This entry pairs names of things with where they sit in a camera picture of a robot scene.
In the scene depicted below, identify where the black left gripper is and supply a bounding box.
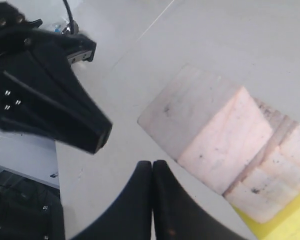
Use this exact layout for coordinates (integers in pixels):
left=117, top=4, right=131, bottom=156
left=0, top=1, right=112, bottom=154

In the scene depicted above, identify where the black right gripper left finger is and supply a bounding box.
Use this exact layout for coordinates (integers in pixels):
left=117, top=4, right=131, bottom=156
left=74, top=161, right=152, bottom=240

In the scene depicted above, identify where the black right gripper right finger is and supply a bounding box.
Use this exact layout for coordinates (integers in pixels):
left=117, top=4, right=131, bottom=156
left=152, top=160, right=243, bottom=240

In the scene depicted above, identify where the small wooden cube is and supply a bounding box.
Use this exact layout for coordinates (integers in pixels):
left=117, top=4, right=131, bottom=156
left=137, top=65, right=274, bottom=195

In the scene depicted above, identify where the medium wooden cube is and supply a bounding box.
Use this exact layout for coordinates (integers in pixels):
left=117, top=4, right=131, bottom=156
left=223, top=99, right=300, bottom=224

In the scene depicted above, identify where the yellow cube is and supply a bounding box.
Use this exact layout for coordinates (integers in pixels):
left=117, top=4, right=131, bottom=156
left=234, top=194, right=300, bottom=240

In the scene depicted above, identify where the black equipment stand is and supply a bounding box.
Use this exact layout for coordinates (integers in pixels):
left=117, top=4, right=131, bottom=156
left=0, top=170, right=66, bottom=240

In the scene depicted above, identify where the black left camera cable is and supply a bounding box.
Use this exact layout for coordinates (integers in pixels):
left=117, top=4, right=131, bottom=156
left=61, top=0, right=80, bottom=35

